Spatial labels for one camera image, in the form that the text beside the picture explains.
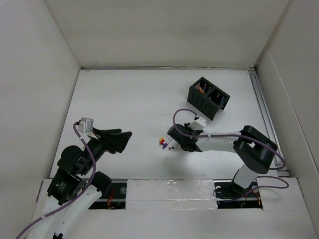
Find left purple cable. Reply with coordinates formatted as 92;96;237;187
14;121;97;239

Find aluminium rail right side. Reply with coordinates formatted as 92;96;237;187
248;68;290;177

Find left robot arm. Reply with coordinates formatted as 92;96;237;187
17;122;133;239

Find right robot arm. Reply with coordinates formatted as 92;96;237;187
167;123;278;200

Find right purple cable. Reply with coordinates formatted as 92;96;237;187
173;109;290;203

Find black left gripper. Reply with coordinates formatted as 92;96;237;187
80;125;132;174

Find purple cable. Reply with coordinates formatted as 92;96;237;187
173;109;290;203
14;121;97;239

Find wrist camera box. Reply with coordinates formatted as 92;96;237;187
189;117;206;130
77;118;94;133

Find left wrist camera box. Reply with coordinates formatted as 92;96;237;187
77;118;94;133

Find black two-compartment pen holder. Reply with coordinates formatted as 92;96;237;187
187;77;230;120

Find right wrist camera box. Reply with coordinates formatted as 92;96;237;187
189;117;206;130

